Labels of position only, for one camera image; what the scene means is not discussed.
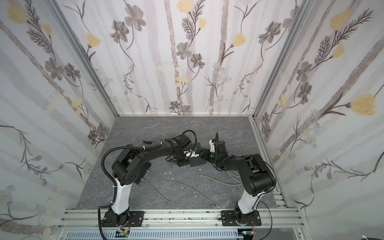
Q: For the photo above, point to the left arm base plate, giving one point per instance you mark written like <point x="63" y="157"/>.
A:
<point x="135" y="219"/>

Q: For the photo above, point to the aluminium mounting rail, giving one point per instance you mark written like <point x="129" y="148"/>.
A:
<point x="172" y="219"/>

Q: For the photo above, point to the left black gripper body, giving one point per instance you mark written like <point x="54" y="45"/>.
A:
<point x="186" y="157"/>

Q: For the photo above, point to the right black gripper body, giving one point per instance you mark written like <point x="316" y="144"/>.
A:
<point x="211" y="154"/>

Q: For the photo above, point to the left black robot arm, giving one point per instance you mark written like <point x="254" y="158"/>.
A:
<point x="126" y="165"/>

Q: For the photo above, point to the white slotted cable duct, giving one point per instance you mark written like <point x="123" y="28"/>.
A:
<point x="178" y="234"/>

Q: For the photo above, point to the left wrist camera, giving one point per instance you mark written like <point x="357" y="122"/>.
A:
<point x="191" y="153"/>

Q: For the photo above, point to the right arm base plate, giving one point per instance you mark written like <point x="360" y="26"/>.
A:
<point x="235" y="218"/>

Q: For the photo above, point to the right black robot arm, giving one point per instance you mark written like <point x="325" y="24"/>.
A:
<point x="256" y="176"/>

